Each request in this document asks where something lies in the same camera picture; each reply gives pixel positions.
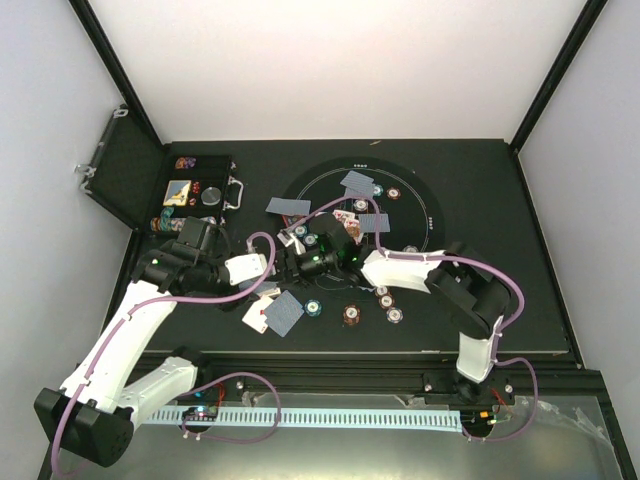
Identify red-brown poker chip stack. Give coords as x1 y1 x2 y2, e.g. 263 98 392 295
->
343 304 361 326

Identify red triangular all-in button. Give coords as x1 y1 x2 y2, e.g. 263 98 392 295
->
282 215 301 228

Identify light blue slotted strip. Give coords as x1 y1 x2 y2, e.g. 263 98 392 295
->
145 405 462 433

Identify teal poker chip stack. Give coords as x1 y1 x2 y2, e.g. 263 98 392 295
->
304 299 322 317

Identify face-up ace card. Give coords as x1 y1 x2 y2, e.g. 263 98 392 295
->
242 297 273 334

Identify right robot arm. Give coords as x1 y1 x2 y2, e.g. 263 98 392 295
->
275 214 525 403

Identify purple poker chip stack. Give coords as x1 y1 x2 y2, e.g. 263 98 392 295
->
386 307 404 324

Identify round black poker mat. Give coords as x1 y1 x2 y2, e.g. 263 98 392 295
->
275 156 446 302

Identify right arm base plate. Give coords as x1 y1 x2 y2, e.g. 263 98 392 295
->
422 370 514 406

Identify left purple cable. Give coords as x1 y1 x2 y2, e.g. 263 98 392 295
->
49 232 281 479

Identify red chip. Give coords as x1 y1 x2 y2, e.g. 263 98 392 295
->
387 187 401 200
379 294 395 309

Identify face-up hearts card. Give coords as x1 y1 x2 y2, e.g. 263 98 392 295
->
333 209 356 221

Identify clear dealer button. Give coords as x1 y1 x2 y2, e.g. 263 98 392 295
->
200 187 222 206

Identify purple chips in case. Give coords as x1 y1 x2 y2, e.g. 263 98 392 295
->
175 157 197 170

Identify card box in case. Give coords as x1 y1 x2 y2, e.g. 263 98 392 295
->
162 180 192 207

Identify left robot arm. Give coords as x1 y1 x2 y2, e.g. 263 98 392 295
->
34 217 277 478

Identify purple chip mat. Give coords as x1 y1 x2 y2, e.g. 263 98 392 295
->
353 199 368 212

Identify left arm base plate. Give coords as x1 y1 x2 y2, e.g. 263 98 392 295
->
176 376 245 403

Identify face-down card mat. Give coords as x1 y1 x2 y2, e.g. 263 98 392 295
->
358 213 391 233

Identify purple cable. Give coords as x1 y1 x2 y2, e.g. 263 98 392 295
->
49 232 281 479
289 195 540 444

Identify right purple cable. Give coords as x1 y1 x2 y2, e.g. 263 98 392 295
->
289 195 540 444

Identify deck of playing cards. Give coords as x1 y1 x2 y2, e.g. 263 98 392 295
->
239 280 281 298

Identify chips row in case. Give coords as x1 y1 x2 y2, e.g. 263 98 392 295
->
149 207 186 233

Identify black poker chip case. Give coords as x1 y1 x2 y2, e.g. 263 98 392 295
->
75 105 244 236

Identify face-down card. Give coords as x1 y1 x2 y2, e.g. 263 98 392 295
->
264 291 304 337

